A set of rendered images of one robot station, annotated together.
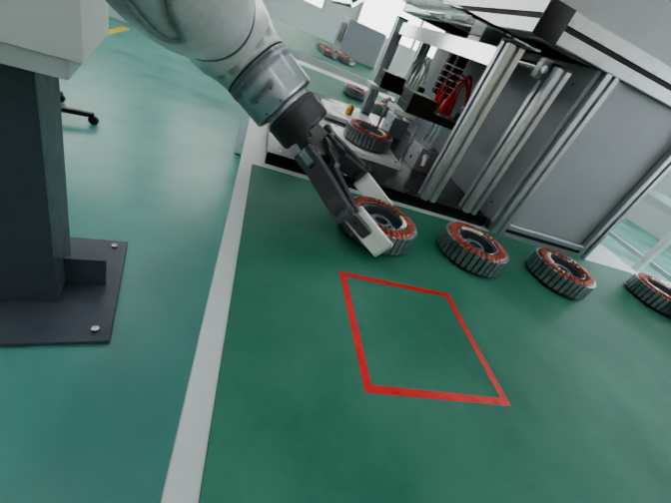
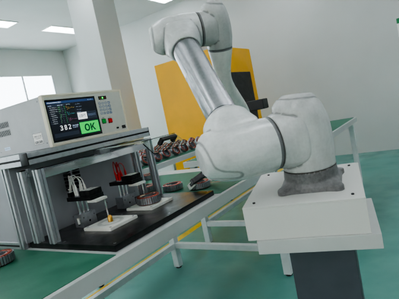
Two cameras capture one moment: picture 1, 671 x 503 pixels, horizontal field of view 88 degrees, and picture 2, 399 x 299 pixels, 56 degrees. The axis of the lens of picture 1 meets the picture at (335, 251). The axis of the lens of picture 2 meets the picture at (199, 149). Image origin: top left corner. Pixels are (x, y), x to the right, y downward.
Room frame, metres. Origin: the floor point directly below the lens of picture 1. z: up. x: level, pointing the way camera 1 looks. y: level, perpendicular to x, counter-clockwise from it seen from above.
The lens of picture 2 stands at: (1.55, 1.55, 1.13)
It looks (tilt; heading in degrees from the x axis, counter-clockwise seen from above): 5 degrees down; 235
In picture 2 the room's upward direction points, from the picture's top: 12 degrees counter-clockwise
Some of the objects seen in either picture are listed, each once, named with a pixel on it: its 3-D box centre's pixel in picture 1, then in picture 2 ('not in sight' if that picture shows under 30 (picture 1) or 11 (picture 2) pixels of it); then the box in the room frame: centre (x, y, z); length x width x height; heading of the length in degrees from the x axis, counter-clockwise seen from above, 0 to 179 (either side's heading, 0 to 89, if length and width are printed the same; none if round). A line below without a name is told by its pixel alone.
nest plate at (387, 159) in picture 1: (363, 146); (149, 203); (0.82, 0.04, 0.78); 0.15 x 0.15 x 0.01; 21
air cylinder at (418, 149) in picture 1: (420, 156); (125, 200); (0.87, -0.09, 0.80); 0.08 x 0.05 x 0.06; 21
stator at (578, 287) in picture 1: (559, 271); (146, 188); (0.61, -0.39, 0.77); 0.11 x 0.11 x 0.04
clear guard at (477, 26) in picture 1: (426, 23); (142, 146); (0.78, 0.02, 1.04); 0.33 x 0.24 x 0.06; 111
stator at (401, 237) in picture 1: (378, 224); (199, 184); (0.47, -0.04, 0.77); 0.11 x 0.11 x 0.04
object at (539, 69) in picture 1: (465, 46); (89, 156); (0.99, -0.08, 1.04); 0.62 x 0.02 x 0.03; 21
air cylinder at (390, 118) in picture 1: (394, 125); (85, 218); (1.09, -0.01, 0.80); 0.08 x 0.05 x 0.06; 21
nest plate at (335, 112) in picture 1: (347, 116); (111, 222); (1.04, 0.13, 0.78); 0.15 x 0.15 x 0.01; 21
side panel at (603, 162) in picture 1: (588, 181); not in sight; (0.77, -0.41, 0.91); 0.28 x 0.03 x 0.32; 111
